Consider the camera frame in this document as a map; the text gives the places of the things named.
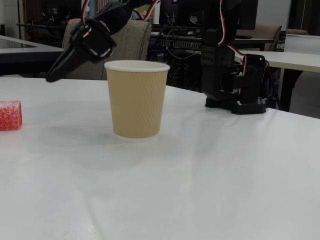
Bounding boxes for beige fabric chair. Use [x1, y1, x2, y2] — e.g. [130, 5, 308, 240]
[61, 17, 153, 81]

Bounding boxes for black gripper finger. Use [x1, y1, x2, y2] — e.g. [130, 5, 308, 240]
[45, 46, 86, 84]

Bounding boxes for tan ripple paper cup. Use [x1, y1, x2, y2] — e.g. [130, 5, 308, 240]
[103, 59, 171, 143]

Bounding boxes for white desk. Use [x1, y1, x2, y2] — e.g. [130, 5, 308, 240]
[284, 33, 320, 55]

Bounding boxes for tan office chair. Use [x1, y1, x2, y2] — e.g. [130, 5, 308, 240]
[286, 28, 309, 36]
[237, 23, 283, 52]

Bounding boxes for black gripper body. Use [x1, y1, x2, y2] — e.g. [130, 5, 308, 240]
[71, 19, 117, 65]

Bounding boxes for white table dark legs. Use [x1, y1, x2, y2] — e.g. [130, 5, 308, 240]
[234, 49, 320, 112]

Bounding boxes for dark-edged grey table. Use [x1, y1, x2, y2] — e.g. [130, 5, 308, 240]
[0, 34, 73, 78]

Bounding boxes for red sugar-coated cube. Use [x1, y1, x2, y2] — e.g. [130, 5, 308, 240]
[0, 100, 23, 132]

